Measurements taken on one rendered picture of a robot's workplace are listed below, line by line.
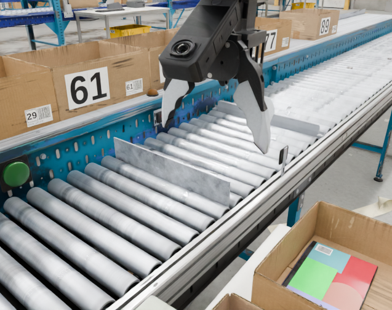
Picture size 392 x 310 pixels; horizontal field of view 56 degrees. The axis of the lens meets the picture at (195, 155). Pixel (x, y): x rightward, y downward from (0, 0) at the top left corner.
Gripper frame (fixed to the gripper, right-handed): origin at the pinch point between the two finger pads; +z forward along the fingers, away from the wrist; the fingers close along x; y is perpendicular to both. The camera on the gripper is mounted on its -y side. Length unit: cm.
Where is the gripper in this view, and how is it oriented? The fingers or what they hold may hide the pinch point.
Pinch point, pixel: (208, 143)
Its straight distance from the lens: 48.1
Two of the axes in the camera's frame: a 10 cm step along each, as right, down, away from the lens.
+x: -8.6, -2.5, 4.4
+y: 5.1, -3.5, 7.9
